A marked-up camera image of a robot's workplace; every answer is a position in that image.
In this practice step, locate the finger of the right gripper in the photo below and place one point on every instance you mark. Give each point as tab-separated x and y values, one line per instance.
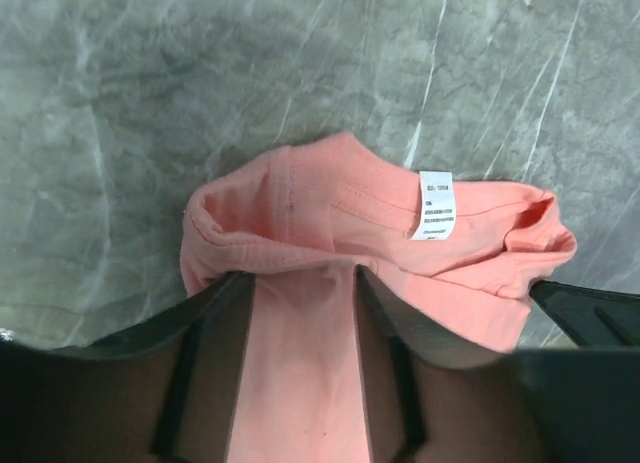
590	317

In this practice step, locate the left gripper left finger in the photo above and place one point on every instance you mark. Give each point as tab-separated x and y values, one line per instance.
164	390

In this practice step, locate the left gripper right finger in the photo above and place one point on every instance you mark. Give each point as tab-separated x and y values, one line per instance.
430	395

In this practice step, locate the pink t shirt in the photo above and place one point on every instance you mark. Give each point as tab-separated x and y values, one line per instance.
301	219

